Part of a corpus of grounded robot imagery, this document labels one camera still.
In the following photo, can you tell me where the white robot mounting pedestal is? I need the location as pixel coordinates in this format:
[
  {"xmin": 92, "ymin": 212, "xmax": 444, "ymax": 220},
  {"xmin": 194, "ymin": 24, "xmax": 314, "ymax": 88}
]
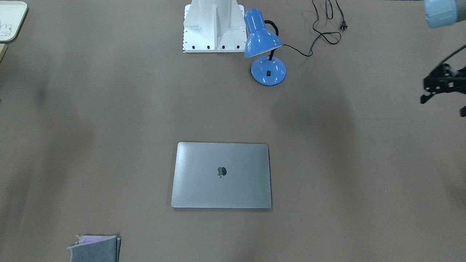
[{"xmin": 182, "ymin": 0, "xmax": 247, "ymax": 53}]

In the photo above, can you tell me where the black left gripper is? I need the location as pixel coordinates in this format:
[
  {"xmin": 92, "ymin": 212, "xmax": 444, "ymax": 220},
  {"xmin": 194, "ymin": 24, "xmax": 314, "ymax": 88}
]
[{"xmin": 420, "ymin": 63, "xmax": 466, "ymax": 117}]

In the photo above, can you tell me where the black lamp power cord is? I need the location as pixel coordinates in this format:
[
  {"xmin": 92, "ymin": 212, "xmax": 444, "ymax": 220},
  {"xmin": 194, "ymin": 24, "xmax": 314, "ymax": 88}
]
[{"xmin": 282, "ymin": 0, "xmax": 348, "ymax": 57}]

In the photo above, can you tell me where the blue desk lamp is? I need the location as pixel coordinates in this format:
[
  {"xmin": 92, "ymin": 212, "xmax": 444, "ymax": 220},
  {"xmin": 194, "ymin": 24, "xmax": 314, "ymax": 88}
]
[{"xmin": 244, "ymin": 7, "xmax": 287, "ymax": 86}]

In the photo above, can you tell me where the grey laptop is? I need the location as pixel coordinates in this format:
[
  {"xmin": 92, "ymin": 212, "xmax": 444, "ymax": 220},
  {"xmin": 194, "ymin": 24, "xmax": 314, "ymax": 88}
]
[{"xmin": 170, "ymin": 142, "xmax": 272, "ymax": 209}]

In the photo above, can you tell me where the white tray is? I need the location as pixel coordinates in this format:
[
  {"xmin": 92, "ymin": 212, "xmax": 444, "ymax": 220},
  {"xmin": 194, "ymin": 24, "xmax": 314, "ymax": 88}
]
[{"xmin": 0, "ymin": 1, "xmax": 28, "ymax": 43}]

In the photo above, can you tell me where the braided camera cable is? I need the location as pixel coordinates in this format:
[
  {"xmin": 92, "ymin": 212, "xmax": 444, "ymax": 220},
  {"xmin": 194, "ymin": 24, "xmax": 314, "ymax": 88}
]
[{"xmin": 439, "ymin": 44, "xmax": 466, "ymax": 66}]

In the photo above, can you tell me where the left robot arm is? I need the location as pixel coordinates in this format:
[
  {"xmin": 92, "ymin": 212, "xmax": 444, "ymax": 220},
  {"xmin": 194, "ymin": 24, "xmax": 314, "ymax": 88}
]
[{"xmin": 420, "ymin": 0, "xmax": 466, "ymax": 104}]

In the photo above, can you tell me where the wooden cutting board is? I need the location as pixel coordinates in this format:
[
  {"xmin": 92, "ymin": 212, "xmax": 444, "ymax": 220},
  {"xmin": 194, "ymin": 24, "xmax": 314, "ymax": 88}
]
[{"xmin": 0, "ymin": 43, "xmax": 7, "ymax": 62}]

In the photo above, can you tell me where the grey folded cloth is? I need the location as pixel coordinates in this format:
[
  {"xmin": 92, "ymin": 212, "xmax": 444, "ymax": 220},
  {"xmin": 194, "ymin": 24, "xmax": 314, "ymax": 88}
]
[{"xmin": 68, "ymin": 235, "xmax": 121, "ymax": 262}]

